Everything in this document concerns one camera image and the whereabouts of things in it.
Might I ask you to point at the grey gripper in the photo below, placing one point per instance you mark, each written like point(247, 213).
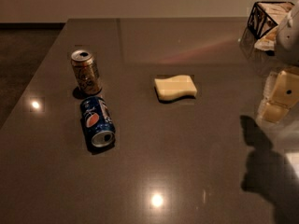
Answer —
point(289, 42)

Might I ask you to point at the blue pepsi can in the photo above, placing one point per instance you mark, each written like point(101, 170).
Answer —
point(97, 122)

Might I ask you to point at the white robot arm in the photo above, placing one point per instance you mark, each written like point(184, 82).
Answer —
point(287, 40)

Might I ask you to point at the gold soda can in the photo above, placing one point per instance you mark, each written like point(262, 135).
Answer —
point(86, 71)

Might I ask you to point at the yellow sponge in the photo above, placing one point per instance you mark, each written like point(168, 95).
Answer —
point(172, 88)

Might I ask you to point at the snack packets in basket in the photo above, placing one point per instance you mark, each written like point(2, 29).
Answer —
point(267, 42)

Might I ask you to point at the black wire basket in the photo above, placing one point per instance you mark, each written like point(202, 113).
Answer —
point(266, 15)

